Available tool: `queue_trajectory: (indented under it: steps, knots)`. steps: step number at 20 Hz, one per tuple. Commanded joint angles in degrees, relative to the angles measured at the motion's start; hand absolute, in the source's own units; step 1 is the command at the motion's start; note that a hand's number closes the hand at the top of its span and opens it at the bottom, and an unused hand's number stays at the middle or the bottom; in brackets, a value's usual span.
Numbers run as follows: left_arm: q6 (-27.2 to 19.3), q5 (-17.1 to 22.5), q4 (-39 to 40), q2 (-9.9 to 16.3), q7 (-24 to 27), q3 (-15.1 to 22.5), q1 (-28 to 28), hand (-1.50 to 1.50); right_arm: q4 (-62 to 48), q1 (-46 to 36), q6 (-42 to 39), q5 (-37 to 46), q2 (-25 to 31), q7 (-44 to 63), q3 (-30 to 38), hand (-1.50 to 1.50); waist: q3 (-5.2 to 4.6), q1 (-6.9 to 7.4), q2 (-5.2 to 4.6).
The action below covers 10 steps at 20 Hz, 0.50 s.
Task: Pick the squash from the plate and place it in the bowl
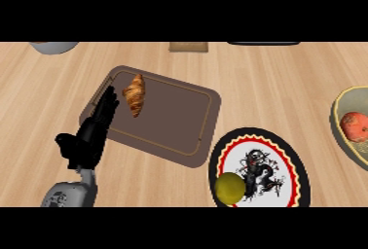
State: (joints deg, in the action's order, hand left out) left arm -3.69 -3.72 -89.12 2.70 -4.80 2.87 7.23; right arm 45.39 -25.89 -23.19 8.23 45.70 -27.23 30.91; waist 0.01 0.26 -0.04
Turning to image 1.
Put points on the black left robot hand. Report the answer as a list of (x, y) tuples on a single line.
[(93, 129)]

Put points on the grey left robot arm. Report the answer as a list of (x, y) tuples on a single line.
[(72, 192)]

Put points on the grey round bowl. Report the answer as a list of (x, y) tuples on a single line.
[(53, 47)]

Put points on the yellow green squash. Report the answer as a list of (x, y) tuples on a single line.
[(229, 188)]

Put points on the black rimmed dragon plate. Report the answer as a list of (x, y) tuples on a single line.
[(260, 168)]

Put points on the pale green bowl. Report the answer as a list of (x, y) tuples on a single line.
[(351, 126)]

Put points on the golden brown croissant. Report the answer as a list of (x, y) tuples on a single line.
[(134, 94)]

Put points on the brown cutting board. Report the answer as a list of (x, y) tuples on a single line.
[(162, 120)]

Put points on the tan flat block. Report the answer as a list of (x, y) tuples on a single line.
[(187, 47)]

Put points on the red apple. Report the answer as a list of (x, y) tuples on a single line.
[(356, 127)]

